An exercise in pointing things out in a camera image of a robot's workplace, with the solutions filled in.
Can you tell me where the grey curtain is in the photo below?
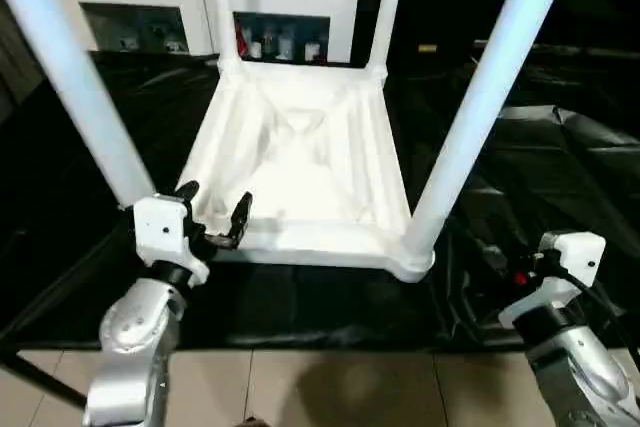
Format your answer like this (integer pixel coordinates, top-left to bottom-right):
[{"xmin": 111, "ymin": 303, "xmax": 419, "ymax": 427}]
[{"xmin": 0, "ymin": 0, "xmax": 46, "ymax": 116}]

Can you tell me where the white plastic table top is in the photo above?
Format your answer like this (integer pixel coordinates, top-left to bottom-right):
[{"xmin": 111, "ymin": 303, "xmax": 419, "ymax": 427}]
[{"xmin": 174, "ymin": 59, "xmax": 436, "ymax": 284}]

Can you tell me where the black work mat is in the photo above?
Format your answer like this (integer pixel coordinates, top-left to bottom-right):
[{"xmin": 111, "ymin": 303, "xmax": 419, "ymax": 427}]
[{"xmin": 0, "ymin": 46, "xmax": 640, "ymax": 352}]

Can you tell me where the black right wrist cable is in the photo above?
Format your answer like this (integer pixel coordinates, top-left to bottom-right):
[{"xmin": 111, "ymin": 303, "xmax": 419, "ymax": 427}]
[{"xmin": 542, "ymin": 249, "xmax": 640, "ymax": 353}]

